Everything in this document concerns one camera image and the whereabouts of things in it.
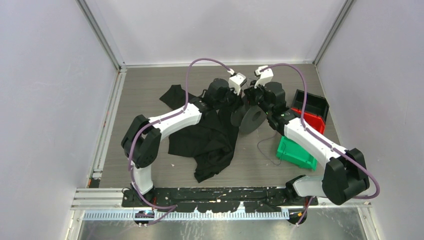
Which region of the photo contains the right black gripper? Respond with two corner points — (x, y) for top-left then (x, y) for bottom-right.
(244, 79), (272, 116)

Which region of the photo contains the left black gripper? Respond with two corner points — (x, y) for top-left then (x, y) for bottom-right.
(214, 85), (244, 114)

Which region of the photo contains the grey plastic cable spool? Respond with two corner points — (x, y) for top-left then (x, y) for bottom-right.
(230, 96), (267, 135)

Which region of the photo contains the thin purple wire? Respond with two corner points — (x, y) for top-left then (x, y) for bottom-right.
(257, 132), (287, 167)

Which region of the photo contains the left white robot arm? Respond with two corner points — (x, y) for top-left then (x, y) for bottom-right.
(121, 74), (246, 207)

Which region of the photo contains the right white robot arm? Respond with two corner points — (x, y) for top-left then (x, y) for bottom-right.
(243, 80), (370, 205)

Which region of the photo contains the black plastic bin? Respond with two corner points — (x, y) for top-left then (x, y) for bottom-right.
(291, 89), (330, 123)

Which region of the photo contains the black cloth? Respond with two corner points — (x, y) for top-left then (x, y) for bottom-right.
(158, 84), (243, 184)

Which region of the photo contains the red plastic bin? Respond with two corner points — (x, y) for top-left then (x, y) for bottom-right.
(304, 110), (326, 134)

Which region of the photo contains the green plastic bin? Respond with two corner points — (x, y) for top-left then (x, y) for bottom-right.
(276, 136), (317, 171)

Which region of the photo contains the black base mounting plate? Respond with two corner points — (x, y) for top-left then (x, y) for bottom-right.
(121, 186), (309, 213)

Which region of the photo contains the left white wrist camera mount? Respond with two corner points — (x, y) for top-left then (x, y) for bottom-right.
(227, 68), (247, 96)

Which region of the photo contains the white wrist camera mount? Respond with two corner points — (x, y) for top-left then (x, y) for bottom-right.
(227, 68), (247, 96)
(254, 65), (274, 89)

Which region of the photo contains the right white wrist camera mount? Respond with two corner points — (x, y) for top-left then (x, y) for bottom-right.
(254, 65), (274, 89)

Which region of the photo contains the white slotted cable duct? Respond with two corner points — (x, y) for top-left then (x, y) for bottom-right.
(82, 209), (290, 221)

